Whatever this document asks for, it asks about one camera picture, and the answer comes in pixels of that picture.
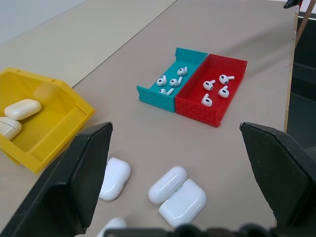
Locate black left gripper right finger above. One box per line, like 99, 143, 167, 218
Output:
239, 121, 316, 227

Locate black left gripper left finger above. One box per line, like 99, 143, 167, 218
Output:
0, 121, 114, 237

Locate yellow plastic bin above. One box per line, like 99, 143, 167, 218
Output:
0, 67, 96, 175

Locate black shelf unit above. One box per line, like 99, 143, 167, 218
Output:
286, 14, 316, 155

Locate red brick-pattern tray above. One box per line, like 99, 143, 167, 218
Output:
174, 53, 248, 128

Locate teal brick-pattern tray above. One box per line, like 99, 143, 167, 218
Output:
136, 47, 209, 114

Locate brown wooden stick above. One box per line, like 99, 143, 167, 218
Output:
295, 0, 316, 47

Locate black and red object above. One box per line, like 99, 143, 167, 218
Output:
283, 0, 302, 9

